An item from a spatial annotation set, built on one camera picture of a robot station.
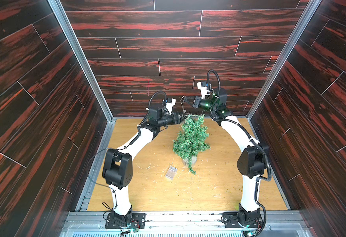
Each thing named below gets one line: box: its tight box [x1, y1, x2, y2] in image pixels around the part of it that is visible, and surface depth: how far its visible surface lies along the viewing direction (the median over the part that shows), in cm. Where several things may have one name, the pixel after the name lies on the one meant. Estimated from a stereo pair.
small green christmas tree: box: [173, 114, 211, 175], surface depth 75 cm
